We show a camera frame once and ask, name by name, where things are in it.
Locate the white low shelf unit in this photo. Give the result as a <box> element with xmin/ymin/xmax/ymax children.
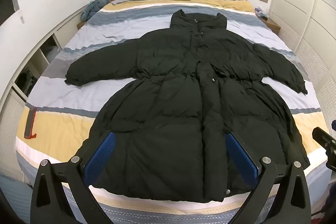
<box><xmin>0</xmin><ymin>7</ymin><xmax>90</xmax><ymax>180</ymax></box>

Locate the clear plastic packet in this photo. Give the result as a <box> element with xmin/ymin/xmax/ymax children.
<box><xmin>255</xmin><ymin>7</ymin><xmax>269</xmax><ymax>20</ymax></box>

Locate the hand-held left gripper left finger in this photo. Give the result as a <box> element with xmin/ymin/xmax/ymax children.
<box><xmin>30</xmin><ymin>131</ymin><xmax>117</xmax><ymax>224</ymax></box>

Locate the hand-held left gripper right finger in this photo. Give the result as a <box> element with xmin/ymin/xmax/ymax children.
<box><xmin>225</xmin><ymin>132</ymin><xmax>312</xmax><ymax>224</ymax></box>

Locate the black puffer coat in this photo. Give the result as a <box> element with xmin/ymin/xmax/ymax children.
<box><xmin>64</xmin><ymin>9</ymin><xmax>311</xmax><ymax>205</ymax></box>

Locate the blue crumpled cloth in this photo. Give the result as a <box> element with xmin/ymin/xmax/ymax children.
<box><xmin>81</xmin><ymin>0</ymin><xmax>110</xmax><ymax>22</ymax></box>

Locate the striped duvet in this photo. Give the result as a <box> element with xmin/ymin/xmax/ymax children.
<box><xmin>16</xmin><ymin>0</ymin><xmax>330</xmax><ymax>224</ymax></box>

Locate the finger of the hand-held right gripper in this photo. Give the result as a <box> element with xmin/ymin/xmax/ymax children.
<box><xmin>312</xmin><ymin>127</ymin><xmax>336</xmax><ymax>152</ymax></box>

